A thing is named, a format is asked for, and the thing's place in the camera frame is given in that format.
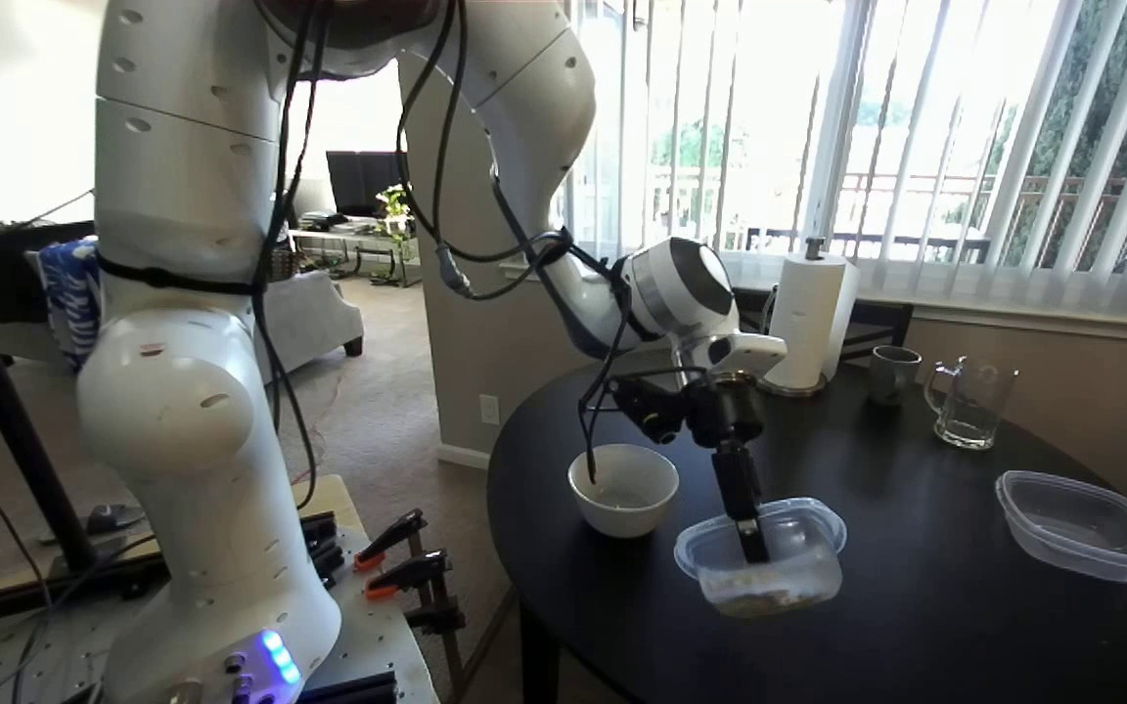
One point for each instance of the white wall outlet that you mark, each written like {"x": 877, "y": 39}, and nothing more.
{"x": 490, "y": 408}

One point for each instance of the blue patterned cloth item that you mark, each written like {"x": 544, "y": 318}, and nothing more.
{"x": 66, "y": 299}

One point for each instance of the white vertical blinds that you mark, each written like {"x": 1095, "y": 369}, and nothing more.
{"x": 1084, "y": 131}

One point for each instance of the black wooden chair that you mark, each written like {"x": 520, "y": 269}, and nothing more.
{"x": 881, "y": 318}

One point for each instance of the black orange-tipped spring clamp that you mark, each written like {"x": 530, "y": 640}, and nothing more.
{"x": 394, "y": 533}
{"x": 407, "y": 571}

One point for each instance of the small dark cup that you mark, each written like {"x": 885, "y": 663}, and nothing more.
{"x": 899, "y": 374}

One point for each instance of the white sofa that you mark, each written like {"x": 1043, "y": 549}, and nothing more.
{"x": 310, "y": 318}

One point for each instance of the green house plant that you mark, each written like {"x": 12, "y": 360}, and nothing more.
{"x": 397, "y": 206}

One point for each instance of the clear plastic candy container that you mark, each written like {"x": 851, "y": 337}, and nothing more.
{"x": 812, "y": 561}

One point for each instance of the white ceramic bowl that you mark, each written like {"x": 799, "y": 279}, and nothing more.
{"x": 623, "y": 511}

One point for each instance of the clear glass cup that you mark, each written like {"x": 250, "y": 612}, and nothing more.
{"x": 971, "y": 413}

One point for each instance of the robot base table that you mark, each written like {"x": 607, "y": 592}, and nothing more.
{"x": 355, "y": 626}

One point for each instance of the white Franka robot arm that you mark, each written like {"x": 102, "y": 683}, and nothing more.
{"x": 175, "y": 393}

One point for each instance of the dark monitor screen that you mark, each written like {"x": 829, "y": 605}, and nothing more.
{"x": 360, "y": 181}

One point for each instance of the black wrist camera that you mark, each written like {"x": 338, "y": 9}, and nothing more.
{"x": 657, "y": 408}

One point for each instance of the black block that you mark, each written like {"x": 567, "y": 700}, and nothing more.
{"x": 321, "y": 541}

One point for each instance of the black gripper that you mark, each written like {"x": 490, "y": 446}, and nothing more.
{"x": 726, "y": 417}

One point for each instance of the yellow candies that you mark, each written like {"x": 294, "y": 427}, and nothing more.
{"x": 754, "y": 601}

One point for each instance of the empty clear plastic container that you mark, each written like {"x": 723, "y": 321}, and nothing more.
{"x": 1084, "y": 523}

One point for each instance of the black camera stand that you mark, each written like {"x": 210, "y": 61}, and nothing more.
{"x": 16, "y": 417}

